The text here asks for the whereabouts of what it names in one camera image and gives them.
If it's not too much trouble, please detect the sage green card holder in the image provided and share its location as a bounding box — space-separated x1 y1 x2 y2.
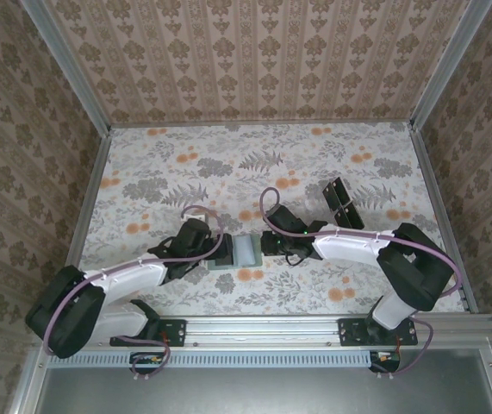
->
205 234 265 272

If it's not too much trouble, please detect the clear acrylic card stand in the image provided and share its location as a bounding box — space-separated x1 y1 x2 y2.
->
321 174 366 232

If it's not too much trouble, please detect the black VIP credit card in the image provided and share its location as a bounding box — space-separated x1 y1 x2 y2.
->
334 207 357 229
322 176 345 207
340 201 365 229

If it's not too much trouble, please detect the aluminium mounting beam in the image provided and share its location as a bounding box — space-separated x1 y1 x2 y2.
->
34 314 492 349

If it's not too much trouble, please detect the floral patterned table cover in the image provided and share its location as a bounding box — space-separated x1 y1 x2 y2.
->
62 122 466 316

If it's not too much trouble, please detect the black controller box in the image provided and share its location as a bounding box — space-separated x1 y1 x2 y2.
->
129 351 170 375
368 349 402 374

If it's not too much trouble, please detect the grey metal panel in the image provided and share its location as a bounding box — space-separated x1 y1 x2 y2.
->
6 344 492 414

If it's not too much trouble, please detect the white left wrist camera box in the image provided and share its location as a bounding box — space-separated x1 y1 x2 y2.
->
182 205 209 224

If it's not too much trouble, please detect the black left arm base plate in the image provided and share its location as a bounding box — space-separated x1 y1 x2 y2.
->
109 317 187 348

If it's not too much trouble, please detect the grey slotted cable duct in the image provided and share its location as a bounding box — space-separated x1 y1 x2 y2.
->
48 349 378 368

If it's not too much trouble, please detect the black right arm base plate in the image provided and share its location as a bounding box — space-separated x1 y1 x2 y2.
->
339 317 419 348

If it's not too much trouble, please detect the aluminium back rail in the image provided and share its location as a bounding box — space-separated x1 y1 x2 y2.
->
108 120 414 129

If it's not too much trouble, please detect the aluminium side rail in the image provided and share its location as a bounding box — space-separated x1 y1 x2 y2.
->
408 122 480 315
62 127 114 271

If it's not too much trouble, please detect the aluminium frame post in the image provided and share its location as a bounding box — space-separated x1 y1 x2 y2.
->
408 0 476 130
17 0 114 135

